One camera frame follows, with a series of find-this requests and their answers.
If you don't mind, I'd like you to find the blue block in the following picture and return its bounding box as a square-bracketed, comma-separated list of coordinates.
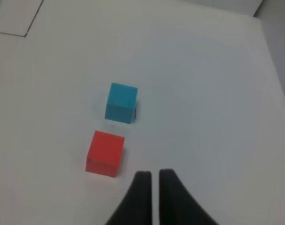
[105, 82, 138, 124]

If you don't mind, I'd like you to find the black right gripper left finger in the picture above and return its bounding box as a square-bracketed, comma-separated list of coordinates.
[106, 171, 153, 225]

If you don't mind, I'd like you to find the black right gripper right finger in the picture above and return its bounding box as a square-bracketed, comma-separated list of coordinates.
[159, 169, 217, 225]

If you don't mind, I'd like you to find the red block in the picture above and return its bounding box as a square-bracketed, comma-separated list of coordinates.
[86, 131, 125, 177]

